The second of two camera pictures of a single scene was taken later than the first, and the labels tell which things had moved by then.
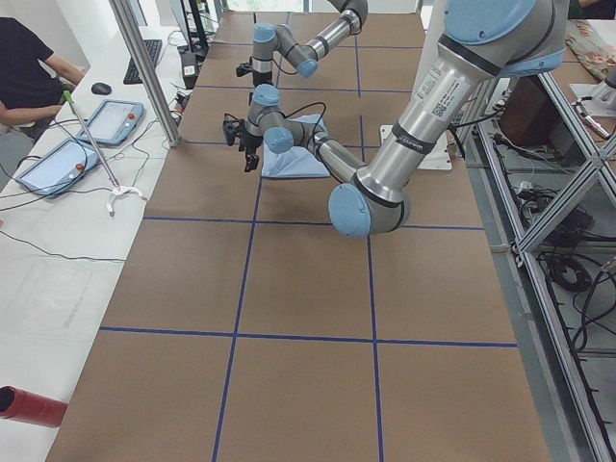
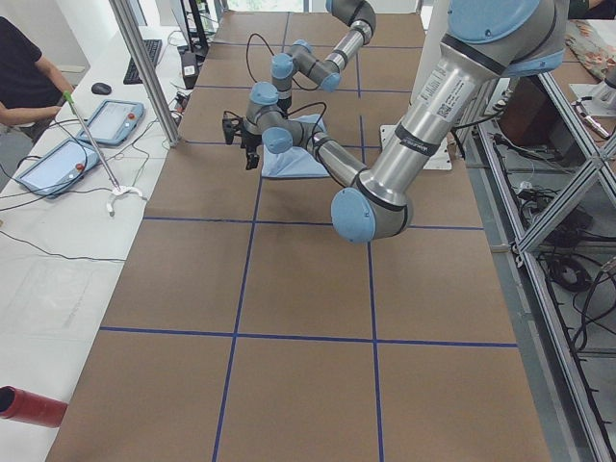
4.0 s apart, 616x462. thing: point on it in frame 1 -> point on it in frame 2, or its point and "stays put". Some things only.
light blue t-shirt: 298,162 stays put
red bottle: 23,406 stays put
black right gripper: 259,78 -> 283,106
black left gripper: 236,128 stays put
